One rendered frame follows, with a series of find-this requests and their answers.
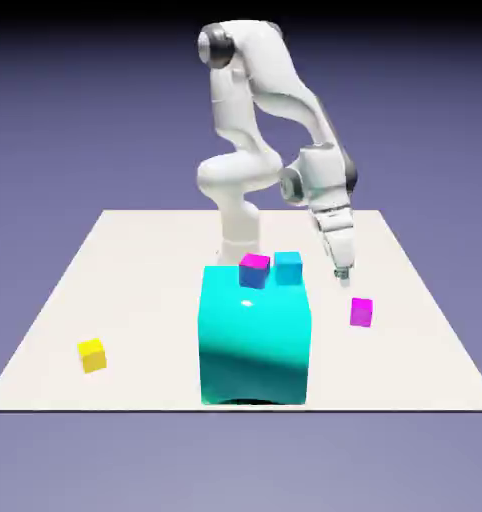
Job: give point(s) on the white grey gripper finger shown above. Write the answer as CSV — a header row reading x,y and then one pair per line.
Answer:
x,y
344,276

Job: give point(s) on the small blue cube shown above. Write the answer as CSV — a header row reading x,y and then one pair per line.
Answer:
x,y
254,271

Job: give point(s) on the small cyan cube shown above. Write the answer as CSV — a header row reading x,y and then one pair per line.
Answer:
x,y
288,267

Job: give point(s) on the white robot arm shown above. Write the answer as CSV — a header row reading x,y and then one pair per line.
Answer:
x,y
241,120

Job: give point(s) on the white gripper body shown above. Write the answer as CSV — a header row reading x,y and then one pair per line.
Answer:
x,y
339,240

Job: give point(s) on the small yellow cube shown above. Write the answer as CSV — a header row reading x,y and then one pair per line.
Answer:
x,y
92,355

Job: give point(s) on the small magenta cube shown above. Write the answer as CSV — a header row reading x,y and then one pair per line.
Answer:
x,y
361,312

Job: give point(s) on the large cyan box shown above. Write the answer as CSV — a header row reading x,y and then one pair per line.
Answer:
x,y
253,340

